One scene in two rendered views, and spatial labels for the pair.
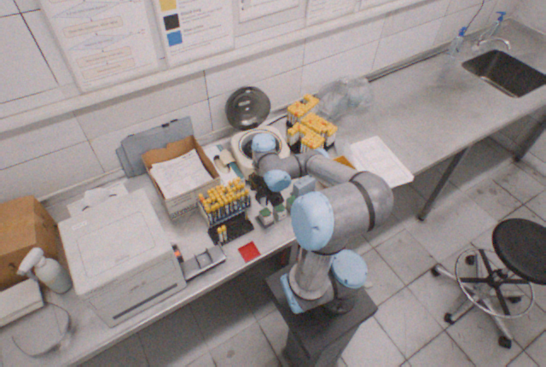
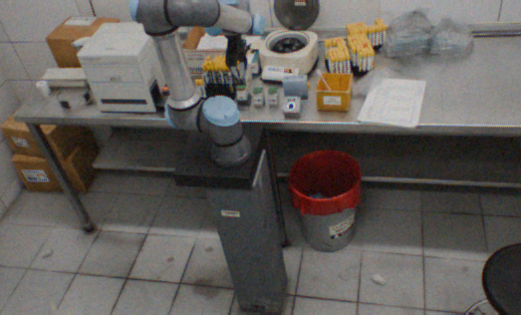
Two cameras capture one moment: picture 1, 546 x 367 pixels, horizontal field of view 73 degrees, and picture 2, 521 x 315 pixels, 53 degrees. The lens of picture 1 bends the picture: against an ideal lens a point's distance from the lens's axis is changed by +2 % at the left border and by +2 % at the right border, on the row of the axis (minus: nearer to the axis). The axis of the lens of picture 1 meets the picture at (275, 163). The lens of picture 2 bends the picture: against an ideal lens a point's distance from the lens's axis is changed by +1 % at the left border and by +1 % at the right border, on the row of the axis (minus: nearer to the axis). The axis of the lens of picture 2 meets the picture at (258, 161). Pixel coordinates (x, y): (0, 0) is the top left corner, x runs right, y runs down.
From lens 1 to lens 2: 1.48 m
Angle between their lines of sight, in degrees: 37
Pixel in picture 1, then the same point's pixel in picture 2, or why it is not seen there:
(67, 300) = not seen: hidden behind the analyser
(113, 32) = not seen: outside the picture
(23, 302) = (77, 77)
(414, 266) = (456, 300)
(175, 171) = (215, 43)
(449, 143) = (510, 118)
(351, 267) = (218, 107)
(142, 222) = (137, 37)
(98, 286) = (88, 56)
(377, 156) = (400, 96)
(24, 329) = (68, 93)
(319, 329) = (195, 164)
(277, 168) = not seen: hidden behind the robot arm
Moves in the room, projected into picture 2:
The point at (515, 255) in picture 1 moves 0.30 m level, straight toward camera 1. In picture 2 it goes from (501, 274) to (405, 268)
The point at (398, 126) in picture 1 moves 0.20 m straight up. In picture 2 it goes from (466, 83) to (473, 40)
